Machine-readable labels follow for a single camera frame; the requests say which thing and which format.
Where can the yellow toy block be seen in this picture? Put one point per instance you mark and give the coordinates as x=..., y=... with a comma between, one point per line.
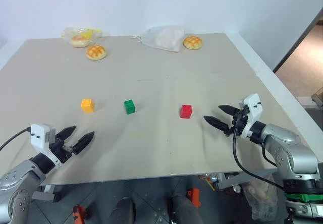
x=87, y=105

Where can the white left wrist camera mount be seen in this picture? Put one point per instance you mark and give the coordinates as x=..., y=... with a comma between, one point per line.
x=40, y=137

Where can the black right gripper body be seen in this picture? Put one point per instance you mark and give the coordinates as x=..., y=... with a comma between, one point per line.
x=238, y=124

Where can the clear bag with bread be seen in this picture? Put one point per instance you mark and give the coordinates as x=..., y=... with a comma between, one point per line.
x=79, y=36

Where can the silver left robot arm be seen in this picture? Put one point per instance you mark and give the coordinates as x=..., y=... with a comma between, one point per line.
x=24, y=181

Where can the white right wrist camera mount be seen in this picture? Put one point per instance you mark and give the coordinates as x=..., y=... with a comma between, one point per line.
x=252, y=113

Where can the golden pineapple bun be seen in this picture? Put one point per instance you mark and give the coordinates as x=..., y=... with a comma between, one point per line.
x=193, y=43
x=97, y=52

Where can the green toy block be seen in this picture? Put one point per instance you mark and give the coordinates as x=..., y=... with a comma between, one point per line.
x=129, y=107

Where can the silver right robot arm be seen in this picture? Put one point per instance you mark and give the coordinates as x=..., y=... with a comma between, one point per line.
x=290, y=153

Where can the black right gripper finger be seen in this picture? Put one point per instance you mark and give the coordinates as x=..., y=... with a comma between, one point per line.
x=228, y=109
x=216, y=123

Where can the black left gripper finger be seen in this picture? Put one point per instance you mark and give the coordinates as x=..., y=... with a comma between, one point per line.
x=66, y=133
x=84, y=142

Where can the red toy block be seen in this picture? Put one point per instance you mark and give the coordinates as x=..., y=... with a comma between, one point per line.
x=186, y=111

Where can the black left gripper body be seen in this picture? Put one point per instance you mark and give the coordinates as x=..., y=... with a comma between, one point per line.
x=61, y=150

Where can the grey table frame bracket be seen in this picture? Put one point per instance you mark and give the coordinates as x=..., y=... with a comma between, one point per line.
x=45, y=196
x=234, y=181

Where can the clear plastic bag of items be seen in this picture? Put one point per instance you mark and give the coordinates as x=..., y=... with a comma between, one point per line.
x=262, y=198

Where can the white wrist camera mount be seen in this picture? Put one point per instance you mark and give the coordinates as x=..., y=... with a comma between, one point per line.
x=40, y=137
x=252, y=113

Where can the dark rounded robot leg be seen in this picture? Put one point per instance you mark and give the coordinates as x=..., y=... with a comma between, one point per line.
x=123, y=211
x=184, y=210

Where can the orange clamp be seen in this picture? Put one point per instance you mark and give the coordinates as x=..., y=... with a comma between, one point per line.
x=78, y=212
x=194, y=197

